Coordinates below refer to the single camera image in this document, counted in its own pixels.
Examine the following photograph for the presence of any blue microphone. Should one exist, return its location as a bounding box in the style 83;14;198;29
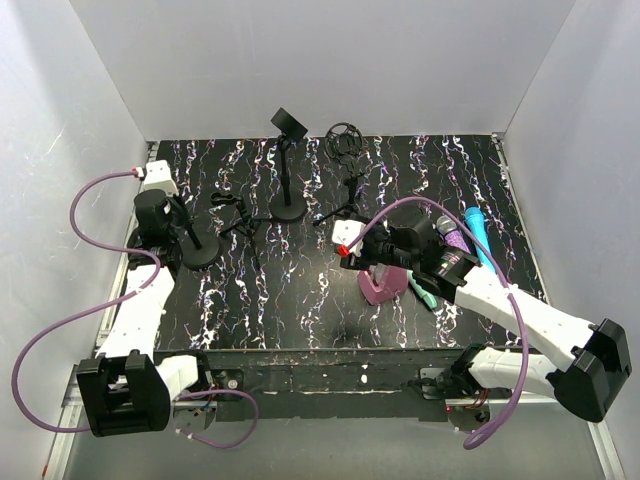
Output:
465;207;496;273

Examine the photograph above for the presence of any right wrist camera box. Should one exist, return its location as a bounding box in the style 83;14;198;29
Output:
331;219;366;247

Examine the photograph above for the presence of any black clamp arm green mic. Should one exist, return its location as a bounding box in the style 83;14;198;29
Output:
210;192;274;269

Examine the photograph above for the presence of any purple cable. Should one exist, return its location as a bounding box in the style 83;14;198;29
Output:
10;168;260;449
347;195;530;450

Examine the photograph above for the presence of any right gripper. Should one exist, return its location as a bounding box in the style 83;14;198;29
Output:
339;213;417;272

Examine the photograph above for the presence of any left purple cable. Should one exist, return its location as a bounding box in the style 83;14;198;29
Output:
10;168;260;449

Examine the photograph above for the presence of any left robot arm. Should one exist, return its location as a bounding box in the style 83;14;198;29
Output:
76;189;213;437

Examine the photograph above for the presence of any glitter purple microphone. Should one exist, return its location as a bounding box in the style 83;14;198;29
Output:
436;215;471;254

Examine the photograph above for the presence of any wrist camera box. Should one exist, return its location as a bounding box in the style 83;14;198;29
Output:
142;160;178;196
331;219;366;247

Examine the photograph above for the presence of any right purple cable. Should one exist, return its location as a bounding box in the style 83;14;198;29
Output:
347;195;530;450

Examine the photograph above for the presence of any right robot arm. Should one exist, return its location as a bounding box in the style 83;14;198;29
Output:
331;210;632;423

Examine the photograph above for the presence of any black round-base desk stand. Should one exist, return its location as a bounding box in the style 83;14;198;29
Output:
269;107;308;223

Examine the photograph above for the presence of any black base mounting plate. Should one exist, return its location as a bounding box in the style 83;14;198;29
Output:
154;347;551;426

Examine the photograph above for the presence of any black tripod shock-mount stand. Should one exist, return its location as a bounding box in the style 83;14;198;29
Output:
313;122;364;227

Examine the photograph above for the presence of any black clamp arm purple mic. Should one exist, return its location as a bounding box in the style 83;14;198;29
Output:
169;195;221;271

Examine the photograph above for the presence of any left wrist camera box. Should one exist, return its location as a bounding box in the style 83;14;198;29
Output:
142;160;178;196

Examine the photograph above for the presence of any pink phone dock stand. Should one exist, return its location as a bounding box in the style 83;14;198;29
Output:
357;264;408;306

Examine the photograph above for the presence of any green microphone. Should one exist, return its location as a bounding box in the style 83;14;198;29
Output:
407;270;438;311

